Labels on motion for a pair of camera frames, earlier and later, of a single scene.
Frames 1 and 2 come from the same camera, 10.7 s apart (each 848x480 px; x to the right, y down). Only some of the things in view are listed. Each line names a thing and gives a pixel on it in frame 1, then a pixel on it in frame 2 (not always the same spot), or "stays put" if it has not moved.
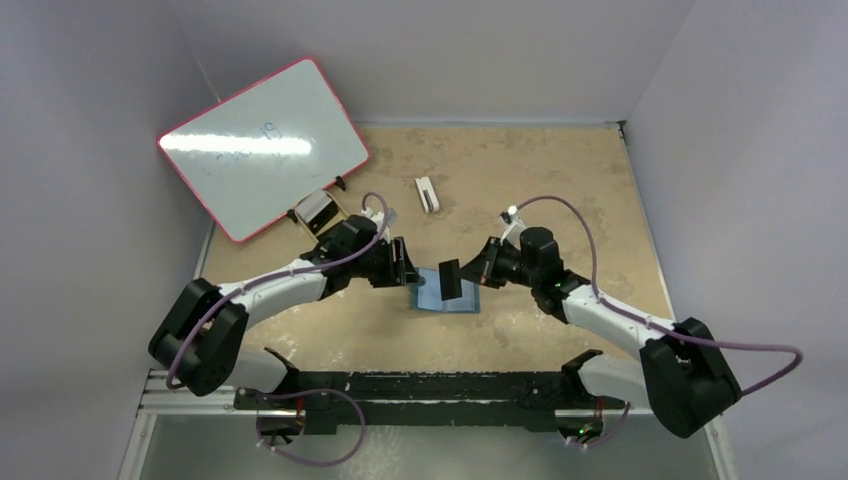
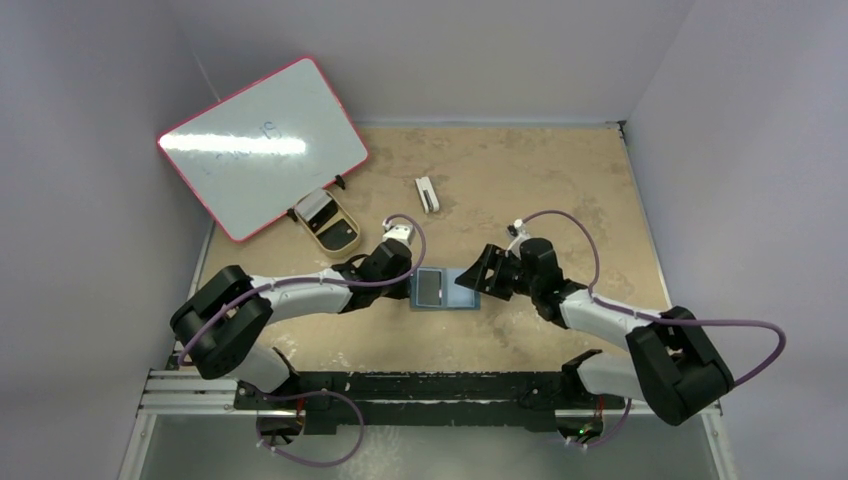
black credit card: x=450 y=279 → x=428 y=286
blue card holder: x=427 y=297 stays put
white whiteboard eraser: x=427 y=194 stays put
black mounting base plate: x=534 y=400 stays put
